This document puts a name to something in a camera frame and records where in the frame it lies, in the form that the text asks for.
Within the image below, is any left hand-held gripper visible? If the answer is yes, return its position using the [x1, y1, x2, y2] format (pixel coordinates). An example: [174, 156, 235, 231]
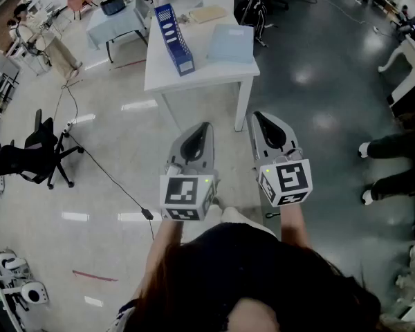
[158, 121, 219, 223]

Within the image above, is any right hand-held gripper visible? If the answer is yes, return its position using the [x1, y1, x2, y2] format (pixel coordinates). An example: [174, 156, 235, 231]
[250, 111, 314, 208]

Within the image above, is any light blue folder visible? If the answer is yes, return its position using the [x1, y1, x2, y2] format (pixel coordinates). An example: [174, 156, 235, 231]
[206, 24, 255, 65]

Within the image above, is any blue plastic file holder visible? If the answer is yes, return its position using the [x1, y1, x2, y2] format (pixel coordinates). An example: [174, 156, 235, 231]
[154, 3, 196, 77]

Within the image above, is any person's right forearm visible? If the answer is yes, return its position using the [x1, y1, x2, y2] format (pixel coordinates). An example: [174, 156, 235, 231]
[279, 202, 314, 252]

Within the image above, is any person's left forearm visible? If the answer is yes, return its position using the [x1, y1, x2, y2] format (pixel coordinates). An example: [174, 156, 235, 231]
[133, 218, 185, 304]

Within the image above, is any person's dark top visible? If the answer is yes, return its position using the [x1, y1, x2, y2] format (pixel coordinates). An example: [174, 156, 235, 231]
[107, 221, 333, 332]

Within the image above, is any black white-striped backpack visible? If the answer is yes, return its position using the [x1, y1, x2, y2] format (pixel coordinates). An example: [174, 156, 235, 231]
[234, 0, 275, 48]

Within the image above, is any tan paper folder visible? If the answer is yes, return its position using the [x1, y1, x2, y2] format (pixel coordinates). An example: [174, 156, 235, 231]
[188, 5, 228, 25]

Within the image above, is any table with light blue cloth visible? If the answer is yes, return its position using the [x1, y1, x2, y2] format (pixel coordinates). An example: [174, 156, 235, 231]
[85, 0, 150, 64]

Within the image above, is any black office chair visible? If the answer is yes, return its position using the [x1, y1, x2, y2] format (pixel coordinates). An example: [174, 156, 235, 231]
[0, 108, 86, 191]

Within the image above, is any white curved-leg table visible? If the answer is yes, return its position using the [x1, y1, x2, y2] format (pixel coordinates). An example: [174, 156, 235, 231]
[378, 35, 415, 107]

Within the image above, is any dark blue round pot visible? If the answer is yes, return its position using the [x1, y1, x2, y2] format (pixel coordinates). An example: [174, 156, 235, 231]
[99, 0, 127, 17]

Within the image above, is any black cable with adapter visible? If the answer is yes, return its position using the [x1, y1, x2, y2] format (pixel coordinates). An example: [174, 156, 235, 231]
[66, 132, 156, 242]

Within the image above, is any white extension cord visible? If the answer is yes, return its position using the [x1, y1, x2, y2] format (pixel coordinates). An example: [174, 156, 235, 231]
[304, 0, 381, 35]

